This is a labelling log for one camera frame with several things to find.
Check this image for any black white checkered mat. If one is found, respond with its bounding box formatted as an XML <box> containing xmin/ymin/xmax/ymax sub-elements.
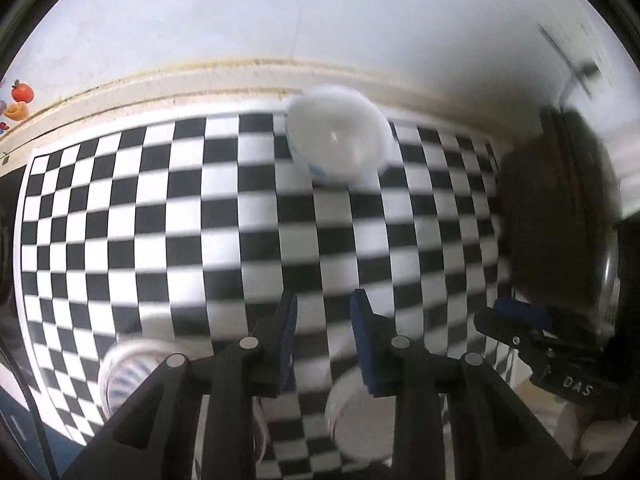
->
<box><xmin>14</xmin><ymin>112</ymin><xmax>513</xmax><ymax>479</ymax></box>

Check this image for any leaf pattern white bowl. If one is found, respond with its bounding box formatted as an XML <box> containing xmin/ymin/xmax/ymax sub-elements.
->
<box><xmin>98</xmin><ymin>337</ymin><xmax>182</xmax><ymax>418</ymax></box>

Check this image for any white bowl blue flower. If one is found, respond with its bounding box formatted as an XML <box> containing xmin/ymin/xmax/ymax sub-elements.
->
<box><xmin>285</xmin><ymin>84</ymin><xmax>394</xmax><ymax>185</ymax></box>

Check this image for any black cable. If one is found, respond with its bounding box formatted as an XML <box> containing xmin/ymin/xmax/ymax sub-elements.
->
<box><xmin>0</xmin><ymin>328</ymin><xmax>61</xmax><ymax>480</ymax></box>

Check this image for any dark brown wok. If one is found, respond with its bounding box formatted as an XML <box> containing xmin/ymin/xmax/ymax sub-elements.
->
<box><xmin>498</xmin><ymin>107</ymin><xmax>620</xmax><ymax>333</ymax></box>

